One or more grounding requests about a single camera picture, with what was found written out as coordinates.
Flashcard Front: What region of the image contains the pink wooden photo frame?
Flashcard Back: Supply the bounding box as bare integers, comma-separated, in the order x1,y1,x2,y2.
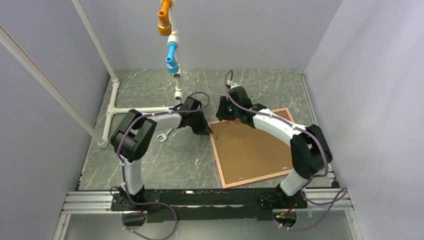
208,119,293,189

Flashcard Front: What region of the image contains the yellow black screwdriver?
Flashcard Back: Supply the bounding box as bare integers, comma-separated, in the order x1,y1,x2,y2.
214,121,222,140

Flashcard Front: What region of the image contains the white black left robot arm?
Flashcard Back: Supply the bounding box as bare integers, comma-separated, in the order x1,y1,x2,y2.
109,95,212,210

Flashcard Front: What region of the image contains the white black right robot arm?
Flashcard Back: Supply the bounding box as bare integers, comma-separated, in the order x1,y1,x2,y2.
216,82,333,208

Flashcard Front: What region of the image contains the silver combination wrench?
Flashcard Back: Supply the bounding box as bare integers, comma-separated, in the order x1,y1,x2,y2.
157,128,175,143

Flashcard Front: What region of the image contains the blue pipe fitting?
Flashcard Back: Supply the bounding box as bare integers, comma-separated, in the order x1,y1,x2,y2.
165,42,179,74

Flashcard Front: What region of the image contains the white PVC pipe stand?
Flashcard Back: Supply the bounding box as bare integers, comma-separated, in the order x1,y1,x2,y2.
73,0,184,150

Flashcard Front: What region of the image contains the orange pipe fitting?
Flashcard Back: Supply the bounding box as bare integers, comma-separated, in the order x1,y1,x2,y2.
157,0,173,36

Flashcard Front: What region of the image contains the white diagonal pole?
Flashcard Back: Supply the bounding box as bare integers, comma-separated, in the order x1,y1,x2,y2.
0,26,108,147

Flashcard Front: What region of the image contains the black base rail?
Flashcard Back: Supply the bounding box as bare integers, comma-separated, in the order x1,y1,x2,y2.
110,188,308,223

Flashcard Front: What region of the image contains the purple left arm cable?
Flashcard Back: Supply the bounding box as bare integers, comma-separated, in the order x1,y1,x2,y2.
115,91,212,240

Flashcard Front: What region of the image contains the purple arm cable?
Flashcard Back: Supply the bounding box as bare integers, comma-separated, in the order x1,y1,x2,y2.
115,91,212,240
223,69,349,233

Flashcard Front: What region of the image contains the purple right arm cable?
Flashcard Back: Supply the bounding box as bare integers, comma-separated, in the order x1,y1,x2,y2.
223,69,349,233

